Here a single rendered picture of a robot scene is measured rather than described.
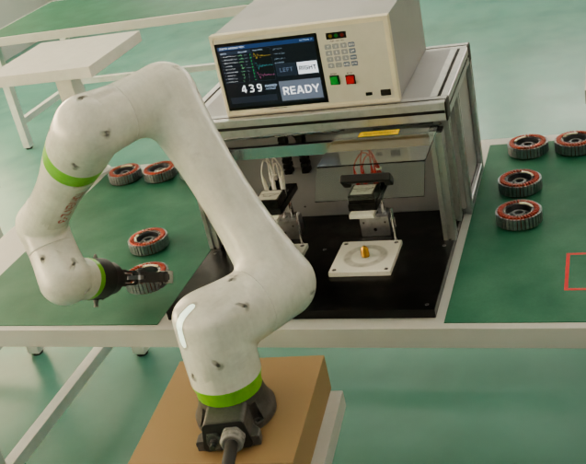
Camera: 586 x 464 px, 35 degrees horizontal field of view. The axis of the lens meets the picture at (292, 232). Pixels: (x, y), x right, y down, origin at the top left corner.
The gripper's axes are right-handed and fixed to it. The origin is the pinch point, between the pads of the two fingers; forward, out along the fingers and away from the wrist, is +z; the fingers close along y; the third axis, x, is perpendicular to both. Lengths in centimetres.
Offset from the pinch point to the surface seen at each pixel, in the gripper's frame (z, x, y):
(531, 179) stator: 46, 23, 88
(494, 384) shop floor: 99, -37, 69
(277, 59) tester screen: 1, 50, 35
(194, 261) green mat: 19.7, 3.8, 3.4
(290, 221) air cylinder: 21.9, 13.4, 29.8
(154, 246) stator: 23.2, 8.5, -10.4
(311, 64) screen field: 2, 48, 43
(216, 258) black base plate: 17.0, 4.5, 11.1
